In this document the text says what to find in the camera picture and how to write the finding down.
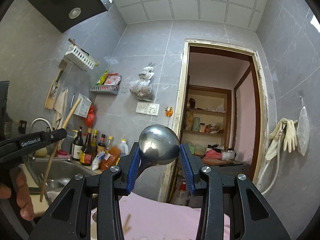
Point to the dark wine bottle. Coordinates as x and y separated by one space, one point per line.
77 145

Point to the wooden door frame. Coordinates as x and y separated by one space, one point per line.
218 95

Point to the chrome kitchen faucet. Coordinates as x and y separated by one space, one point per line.
44 124

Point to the hanging plastic bag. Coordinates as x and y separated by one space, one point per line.
142 88

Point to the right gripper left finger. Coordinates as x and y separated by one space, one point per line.
69 215

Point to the grey wall spice shelf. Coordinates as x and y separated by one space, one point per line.
105 89

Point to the white wall socket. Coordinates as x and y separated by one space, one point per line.
147 108

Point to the pink floral table cloth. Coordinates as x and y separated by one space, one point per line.
156 220

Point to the soy sauce bottle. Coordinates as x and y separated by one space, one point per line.
86 153

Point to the white wall basket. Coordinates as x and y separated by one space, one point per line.
80 57

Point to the orange spice bag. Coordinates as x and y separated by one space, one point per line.
110 158

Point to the hanging beige towel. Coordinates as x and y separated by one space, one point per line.
60 108

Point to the red plastic bag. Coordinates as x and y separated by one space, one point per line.
89 120

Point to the orange wall hook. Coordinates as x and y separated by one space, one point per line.
169 111

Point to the black range hood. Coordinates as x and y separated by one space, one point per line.
65 0

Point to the wooden cutting board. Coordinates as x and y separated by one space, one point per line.
51 96

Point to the person left hand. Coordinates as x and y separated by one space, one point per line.
23 198

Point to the dark grey cabinet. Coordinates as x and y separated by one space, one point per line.
228 167

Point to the hanging clear bag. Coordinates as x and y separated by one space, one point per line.
303 129

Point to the cooking oil jug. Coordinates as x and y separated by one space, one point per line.
124 149

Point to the small dark sauce bottle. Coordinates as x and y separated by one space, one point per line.
101 145

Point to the wooden chopstick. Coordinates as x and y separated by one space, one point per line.
126 226
56 147

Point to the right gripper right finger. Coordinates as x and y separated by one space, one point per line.
251 217

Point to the white rubber gloves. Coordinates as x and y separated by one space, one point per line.
284 135

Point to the stainless steel sink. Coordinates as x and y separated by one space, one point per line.
61 172

